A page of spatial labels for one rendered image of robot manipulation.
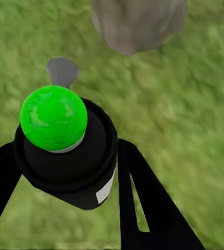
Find pesticide atomizer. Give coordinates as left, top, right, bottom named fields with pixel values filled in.
left=13, top=58, right=118, bottom=210

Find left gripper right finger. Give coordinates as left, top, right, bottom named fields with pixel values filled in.
left=117, top=138, right=206, bottom=250

